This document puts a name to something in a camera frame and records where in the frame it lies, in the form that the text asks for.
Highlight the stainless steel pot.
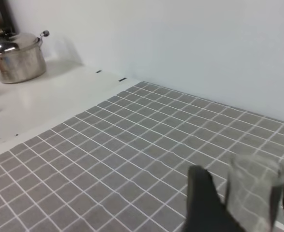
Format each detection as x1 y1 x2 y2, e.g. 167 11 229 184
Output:
0 30 50 84

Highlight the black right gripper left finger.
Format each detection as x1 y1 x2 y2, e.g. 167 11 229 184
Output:
183 165 244 232

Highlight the clear glass test tube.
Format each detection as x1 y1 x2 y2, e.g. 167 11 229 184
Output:
225 155 284 232

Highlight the grey checked tablecloth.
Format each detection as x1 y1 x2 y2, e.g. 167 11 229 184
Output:
0 82 284 232

